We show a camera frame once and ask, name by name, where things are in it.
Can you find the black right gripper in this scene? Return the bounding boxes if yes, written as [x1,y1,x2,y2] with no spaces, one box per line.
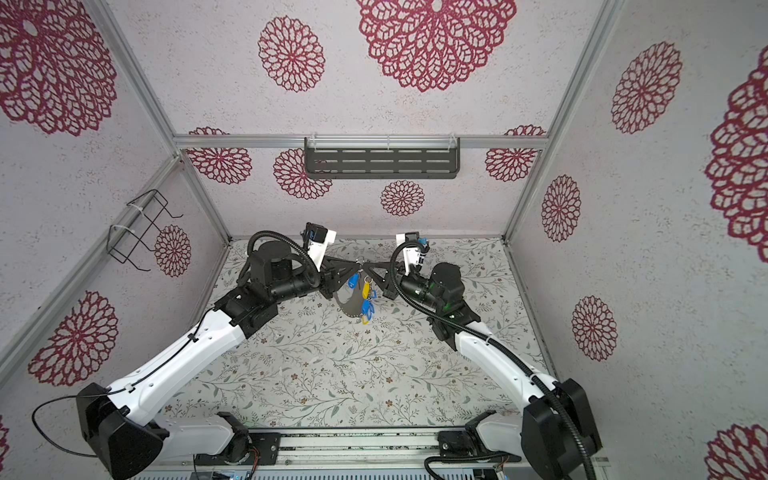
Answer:
[366,264,446,318]

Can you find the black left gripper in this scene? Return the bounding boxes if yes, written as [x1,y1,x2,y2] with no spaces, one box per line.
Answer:
[272,257,360,305]

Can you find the blue key tag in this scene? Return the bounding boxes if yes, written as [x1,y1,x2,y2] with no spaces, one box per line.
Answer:
[347,273,360,289]
[361,299,375,320]

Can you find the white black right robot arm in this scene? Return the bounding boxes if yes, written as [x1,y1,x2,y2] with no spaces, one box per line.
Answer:
[362,262,602,479]

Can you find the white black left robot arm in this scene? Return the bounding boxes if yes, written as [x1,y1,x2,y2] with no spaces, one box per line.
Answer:
[76,231,361,479]

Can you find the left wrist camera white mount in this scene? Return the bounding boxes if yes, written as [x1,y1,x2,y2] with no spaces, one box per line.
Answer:
[302,222,337,270]

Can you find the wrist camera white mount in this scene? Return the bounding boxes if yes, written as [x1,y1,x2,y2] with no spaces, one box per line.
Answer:
[302,222,337,270]
[396,232,430,275]

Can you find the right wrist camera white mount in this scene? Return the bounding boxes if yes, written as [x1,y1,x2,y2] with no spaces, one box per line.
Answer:
[396,232,430,275]

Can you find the black corrugated left cable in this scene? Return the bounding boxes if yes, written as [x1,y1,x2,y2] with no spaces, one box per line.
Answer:
[238,230,322,286]

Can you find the black corrugated cable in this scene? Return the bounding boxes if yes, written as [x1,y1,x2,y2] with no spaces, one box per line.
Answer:
[388,241,598,480]
[238,230,322,286]

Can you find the dark grey wall shelf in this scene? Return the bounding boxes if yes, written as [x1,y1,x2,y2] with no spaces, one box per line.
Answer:
[303,137,461,180]

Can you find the thin black left cable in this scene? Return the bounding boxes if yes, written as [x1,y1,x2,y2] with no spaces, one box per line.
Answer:
[31,308,211,458]

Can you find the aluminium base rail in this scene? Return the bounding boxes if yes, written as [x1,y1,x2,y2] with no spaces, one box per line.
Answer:
[136,427,539,479]

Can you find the black wire wall rack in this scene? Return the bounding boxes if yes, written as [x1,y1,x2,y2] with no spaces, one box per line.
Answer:
[105,188,183,273]

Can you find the black corrugated right cable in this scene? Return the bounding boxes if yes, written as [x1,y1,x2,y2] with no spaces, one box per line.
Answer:
[388,241,598,480]

